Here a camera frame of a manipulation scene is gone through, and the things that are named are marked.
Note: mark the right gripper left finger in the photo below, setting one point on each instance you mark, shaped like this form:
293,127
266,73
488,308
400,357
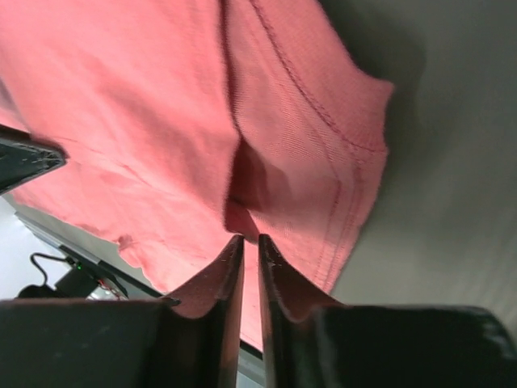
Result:
188,338

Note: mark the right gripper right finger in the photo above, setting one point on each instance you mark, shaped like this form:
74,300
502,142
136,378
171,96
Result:
312,340

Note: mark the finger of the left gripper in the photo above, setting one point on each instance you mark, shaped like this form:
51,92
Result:
24,159

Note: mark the red t shirt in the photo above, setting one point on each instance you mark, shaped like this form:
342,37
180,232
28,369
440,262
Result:
188,121

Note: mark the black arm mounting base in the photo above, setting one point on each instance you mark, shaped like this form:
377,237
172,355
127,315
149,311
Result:
70,239

